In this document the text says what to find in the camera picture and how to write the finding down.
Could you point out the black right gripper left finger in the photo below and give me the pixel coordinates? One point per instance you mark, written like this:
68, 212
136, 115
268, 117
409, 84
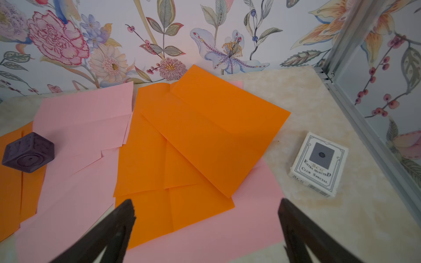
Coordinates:
109, 238

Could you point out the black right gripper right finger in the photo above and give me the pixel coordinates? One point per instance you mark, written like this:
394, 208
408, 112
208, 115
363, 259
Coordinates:
302, 235

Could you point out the aluminium corner frame post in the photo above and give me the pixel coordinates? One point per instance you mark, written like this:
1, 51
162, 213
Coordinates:
375, 68

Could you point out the white playing card box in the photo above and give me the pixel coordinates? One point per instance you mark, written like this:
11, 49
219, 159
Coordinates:
319, 165

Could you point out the purple cube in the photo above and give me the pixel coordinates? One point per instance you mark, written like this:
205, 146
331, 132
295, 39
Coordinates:
28, 153

